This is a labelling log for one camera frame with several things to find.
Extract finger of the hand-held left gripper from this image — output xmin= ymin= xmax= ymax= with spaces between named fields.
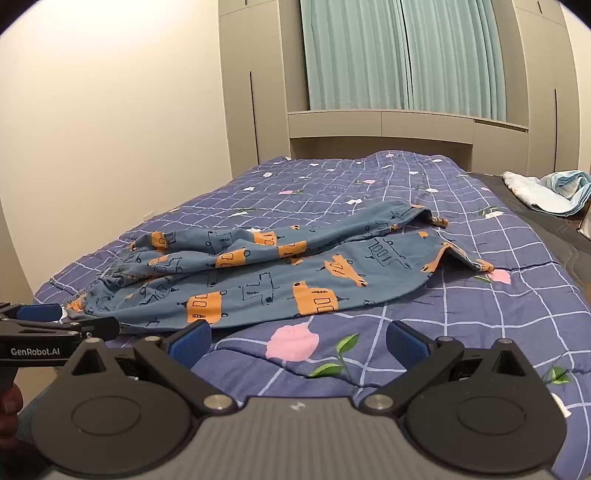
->
xmin=0 ymin=302 xmax=65 ymax=322
xmin=0 ymin=316 xmax=122 ymax=344

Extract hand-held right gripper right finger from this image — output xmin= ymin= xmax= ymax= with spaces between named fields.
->
xmin=358 ymin=320 xmax=552 ymax=416

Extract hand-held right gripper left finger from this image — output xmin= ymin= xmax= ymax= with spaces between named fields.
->
xmin=55 ymin=320 xmax=242 ymax=419

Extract blue pants with orange print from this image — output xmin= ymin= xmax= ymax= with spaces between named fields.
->
xmin=65 ymin=202 xmax=496 ymax=334

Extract person's left hand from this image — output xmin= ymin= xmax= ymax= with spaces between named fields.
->
xmin=0 ymin=382 xmax=25 ymax=440

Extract purple checked floral blanket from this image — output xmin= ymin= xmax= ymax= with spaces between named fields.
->
xmin=34 ymin=150 xmax=591 ymax=416

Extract dark quilted bed sheet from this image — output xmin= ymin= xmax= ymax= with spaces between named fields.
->
xmin=464 ymin=171 xmax=591 ymax=301

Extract light blue crumpled cloth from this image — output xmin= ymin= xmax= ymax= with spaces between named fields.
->
xmin=501 ymin=170 xmax=591 ymax=217

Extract beige built-in wardrobe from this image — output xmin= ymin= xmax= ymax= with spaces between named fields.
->
xmin=217 ymin=0 xmax=583 ymax=185

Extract teal curtain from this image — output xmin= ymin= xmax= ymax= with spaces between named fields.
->
xmin=401 ymin=0 xmax=509 ymax=124
xmin=300 ymin=0 xmax=411 ymax=112

